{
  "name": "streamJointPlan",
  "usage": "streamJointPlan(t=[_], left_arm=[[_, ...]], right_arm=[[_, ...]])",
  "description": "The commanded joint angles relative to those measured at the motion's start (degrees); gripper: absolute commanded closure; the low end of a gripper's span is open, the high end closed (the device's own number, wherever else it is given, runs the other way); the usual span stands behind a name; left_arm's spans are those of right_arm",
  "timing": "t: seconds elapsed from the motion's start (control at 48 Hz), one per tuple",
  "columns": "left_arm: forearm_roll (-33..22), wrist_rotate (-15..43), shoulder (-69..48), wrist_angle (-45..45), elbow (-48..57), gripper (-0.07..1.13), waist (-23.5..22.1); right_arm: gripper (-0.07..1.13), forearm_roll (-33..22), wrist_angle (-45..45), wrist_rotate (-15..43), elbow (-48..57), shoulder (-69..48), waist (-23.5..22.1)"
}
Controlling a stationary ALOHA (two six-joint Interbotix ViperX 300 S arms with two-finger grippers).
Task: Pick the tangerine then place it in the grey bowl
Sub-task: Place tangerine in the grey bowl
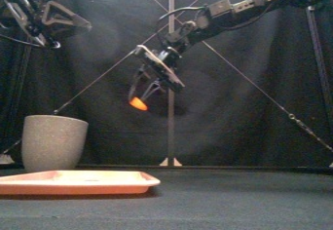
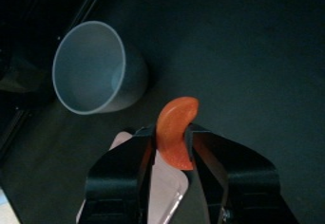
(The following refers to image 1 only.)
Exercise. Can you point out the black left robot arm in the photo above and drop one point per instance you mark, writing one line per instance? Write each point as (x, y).
(5, 22)

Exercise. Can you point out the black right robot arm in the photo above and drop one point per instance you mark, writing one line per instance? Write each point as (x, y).
(242, 8)

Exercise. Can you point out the orange tangerine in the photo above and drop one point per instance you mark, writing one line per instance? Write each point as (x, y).
(138, 104)

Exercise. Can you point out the grey speckled bowl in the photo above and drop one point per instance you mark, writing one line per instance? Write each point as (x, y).
(52, 143)

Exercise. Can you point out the vertical metal frame pole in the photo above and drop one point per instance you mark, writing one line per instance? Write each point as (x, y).
(171, 126)

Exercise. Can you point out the slanted black frame strut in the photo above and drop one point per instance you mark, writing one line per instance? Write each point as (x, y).
(320, 65)

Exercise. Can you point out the pink plastic tray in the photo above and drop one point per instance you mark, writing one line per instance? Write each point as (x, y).
(78, 182)

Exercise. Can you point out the white frame foot bracket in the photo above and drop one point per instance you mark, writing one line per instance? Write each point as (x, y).
(5, 159)

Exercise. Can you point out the white pole foot bracket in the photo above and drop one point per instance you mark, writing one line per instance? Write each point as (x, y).
(170, 162)

